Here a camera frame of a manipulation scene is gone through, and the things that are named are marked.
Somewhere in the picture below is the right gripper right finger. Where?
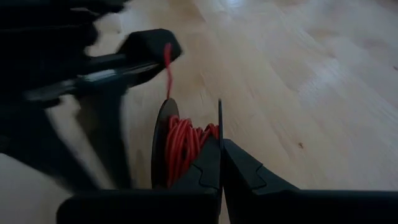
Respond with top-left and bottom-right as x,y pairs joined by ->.
222,138 -> 398,224

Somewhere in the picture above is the black wire spool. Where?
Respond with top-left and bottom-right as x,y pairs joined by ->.
151,98 -> 225,190

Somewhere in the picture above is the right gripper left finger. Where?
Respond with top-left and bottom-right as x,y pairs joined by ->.
55,138 -> 223,224

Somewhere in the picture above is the thin red wire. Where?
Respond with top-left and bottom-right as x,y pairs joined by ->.
163,42 -> 220,188

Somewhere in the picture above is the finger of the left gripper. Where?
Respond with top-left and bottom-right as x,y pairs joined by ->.
0,106 -> 101,193
76,88 -> 134,190

